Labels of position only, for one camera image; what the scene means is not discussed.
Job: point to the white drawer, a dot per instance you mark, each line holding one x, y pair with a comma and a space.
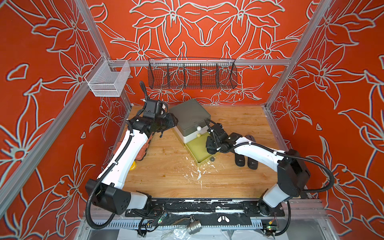
196, 134

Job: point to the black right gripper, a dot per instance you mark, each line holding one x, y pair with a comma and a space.
210, 141

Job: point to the white mesh wall basket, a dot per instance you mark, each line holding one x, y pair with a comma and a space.
108, 78

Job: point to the yellow tape roll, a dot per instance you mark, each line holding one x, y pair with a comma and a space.
133, 166

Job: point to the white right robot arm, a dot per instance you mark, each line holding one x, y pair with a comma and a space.
290, 167

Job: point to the black wire wall basket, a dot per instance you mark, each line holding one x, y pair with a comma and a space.
192, 76

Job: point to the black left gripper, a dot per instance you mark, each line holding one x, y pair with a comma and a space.
172, 121

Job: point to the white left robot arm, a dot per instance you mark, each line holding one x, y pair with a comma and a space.
106, 192

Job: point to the yellow bottom drawer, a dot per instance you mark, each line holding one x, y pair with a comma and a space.
197, 149

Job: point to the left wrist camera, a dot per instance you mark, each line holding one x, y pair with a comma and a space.
155, 109

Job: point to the aluminium frame rail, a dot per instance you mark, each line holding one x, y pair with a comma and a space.
238, 62

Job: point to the metal cylinder fitting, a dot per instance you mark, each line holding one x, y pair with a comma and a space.
194, 227

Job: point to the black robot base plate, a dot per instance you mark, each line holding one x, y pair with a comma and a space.
223, 214

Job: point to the grey AOC mouse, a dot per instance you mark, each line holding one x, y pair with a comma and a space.
240, 160

